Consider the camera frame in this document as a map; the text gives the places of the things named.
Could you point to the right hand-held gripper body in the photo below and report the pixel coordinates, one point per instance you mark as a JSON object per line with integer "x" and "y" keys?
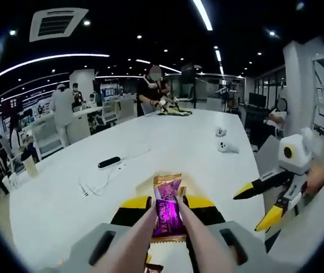
{"x": 292, "y": 155}

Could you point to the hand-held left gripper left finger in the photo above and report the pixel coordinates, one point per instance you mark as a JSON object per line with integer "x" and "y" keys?
{"x": 128, "y": 216}

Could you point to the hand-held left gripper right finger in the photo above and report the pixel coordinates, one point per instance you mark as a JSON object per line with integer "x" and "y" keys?
{"x": 210, "y": 213}

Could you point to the pink food tongs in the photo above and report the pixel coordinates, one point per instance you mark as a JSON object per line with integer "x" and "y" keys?
{"x": 128, "y": 244}

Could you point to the purple gold food packet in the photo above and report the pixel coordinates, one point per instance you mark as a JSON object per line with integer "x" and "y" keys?
{"x": 166, "y": 216}

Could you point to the long red food packet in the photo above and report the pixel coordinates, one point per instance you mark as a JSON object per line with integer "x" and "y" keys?
{"x": 154, "y": 268}

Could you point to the person's right hand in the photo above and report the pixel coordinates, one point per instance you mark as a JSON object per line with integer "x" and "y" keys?
{"x": 319, "y": 179}

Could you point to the person's white shirt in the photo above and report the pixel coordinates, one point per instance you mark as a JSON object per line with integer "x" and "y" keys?
{"x": 298, "y": 244}

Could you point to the white game controller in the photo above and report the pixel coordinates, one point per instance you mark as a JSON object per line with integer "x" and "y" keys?
{"x": 228, "y": 147}
{"x": 221, "y": 131}

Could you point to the black oblong device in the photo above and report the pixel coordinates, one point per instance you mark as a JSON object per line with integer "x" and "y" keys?
{"x": 109, "y": 162}

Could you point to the yellow black cloth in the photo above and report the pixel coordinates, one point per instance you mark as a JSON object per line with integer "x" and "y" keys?
{"x": 176, "y": 112}

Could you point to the white office chair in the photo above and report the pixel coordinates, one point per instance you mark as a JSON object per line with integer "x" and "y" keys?
{"x": 48, "y": 139}
{"x": 111, "y": 111}

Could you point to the tall drink cup dark lid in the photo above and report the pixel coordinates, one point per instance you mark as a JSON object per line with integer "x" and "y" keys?
{"x": 31, "y": 167}

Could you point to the straight ceiling light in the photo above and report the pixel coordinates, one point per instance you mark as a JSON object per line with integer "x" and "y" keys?
{"x": 203, "y": 14}

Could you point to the long curved ceiling light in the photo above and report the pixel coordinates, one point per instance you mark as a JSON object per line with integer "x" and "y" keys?
{"x": 45, "y": 61}

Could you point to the ceiling air vent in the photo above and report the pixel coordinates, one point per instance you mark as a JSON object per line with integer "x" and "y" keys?
{"x": 57, "y": 24}

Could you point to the black camera tripod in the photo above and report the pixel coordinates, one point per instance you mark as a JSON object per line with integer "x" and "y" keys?
{"x": 187, "y": 71}

